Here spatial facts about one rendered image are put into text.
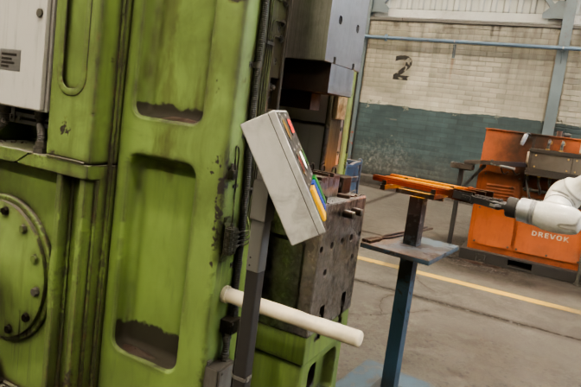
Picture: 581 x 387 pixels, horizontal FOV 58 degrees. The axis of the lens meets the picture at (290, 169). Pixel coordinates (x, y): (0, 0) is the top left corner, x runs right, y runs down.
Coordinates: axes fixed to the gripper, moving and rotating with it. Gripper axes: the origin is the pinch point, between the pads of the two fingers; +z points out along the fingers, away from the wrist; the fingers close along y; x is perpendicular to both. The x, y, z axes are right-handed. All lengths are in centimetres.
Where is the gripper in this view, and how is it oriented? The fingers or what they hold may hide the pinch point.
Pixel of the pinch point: (462, 195)
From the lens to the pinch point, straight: 215.2
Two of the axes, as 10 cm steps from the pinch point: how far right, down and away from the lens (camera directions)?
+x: 1.6, -9.8, -1.4
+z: -8.1, -2.1, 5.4
